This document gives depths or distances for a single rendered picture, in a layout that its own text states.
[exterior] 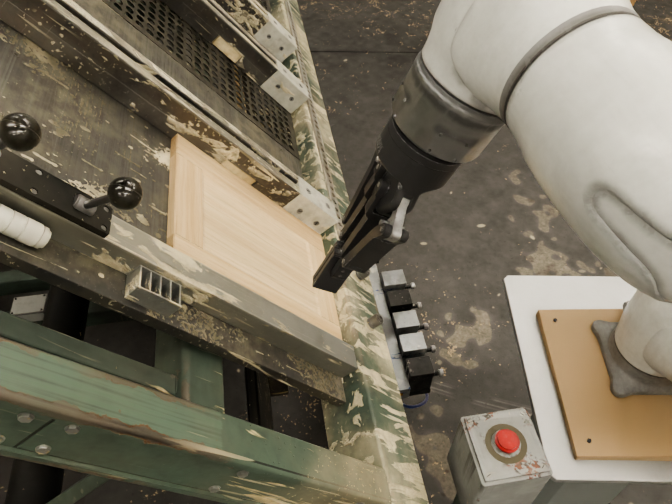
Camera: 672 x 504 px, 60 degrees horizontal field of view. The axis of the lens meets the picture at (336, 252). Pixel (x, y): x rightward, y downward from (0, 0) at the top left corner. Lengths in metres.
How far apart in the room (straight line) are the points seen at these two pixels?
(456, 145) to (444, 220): 2.18
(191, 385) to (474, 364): 1.49
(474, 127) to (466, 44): 0.07
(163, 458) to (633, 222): 0.56
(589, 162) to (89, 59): 0.85
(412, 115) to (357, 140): 2.59
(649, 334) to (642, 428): 0.20
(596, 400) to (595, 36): 1.02
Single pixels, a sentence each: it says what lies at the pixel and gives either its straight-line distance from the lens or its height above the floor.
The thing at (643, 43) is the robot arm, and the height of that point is 1.69.
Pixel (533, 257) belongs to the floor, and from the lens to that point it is 2.60.
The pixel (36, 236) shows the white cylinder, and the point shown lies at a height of 1.36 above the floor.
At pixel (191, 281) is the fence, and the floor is 1.21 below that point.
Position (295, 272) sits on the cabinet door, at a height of 0.98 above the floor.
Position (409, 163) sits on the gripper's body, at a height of 1.53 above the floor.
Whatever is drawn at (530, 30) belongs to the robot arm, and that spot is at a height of 1.67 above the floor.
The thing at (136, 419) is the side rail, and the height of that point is 1.28.
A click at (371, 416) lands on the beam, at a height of 0.91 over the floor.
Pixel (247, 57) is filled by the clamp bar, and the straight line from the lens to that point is 1.60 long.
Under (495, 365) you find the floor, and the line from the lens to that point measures 2.23.
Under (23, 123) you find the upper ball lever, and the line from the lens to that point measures 0.65.
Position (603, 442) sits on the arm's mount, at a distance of 1.29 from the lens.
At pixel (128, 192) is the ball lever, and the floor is 1.42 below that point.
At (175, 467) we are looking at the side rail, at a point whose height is 1.17.
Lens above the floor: 1.85
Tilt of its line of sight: 48 degrees down
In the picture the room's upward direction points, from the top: straight up
